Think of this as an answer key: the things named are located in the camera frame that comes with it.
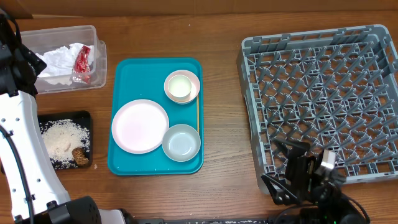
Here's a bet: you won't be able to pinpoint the white napkin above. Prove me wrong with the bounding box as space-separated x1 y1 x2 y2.
36 43 95 85

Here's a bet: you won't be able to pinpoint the rice leftovers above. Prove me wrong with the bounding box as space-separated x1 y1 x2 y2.
39 119 90 170

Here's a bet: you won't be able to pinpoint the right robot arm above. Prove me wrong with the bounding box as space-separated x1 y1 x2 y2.
261 139 371 223

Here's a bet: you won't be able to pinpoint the pink bowl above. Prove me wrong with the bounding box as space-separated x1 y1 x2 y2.
164 70 201 104

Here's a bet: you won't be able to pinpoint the pink plate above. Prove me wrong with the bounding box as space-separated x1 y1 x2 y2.
111 99 169 154

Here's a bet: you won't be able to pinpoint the red snack wrapper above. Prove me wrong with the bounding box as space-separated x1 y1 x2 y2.
72 45 91 84

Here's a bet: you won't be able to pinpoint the grey dishwasher rack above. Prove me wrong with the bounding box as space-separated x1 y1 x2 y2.
237 24 397 184

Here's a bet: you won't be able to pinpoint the wooden chopstick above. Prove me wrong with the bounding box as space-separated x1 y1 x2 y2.
196 96 200 133

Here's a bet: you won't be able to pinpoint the brown food piece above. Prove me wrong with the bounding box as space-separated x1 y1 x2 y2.
72 147 90 167

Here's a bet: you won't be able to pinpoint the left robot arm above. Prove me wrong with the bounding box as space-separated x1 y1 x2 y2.
1 13 135 223

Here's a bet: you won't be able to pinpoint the cream paper cup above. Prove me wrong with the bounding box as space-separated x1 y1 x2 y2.
168 75 192 100

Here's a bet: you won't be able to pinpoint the grey bowl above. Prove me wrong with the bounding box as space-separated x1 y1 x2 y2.
162 124 201 162

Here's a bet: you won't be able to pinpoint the teal serving tray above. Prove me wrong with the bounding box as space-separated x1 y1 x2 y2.
108 57 204 175

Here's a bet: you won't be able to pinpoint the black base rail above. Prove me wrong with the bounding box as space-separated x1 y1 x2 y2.
126 215 318 224

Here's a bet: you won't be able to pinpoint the clear plastic bin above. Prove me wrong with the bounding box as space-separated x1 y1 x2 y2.
21 25 108 94

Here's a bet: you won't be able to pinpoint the black tray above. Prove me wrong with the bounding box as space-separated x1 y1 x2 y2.
39 111 93 169

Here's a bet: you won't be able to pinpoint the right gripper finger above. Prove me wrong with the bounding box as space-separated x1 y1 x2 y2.
272 138 310 159
261 174 302 205

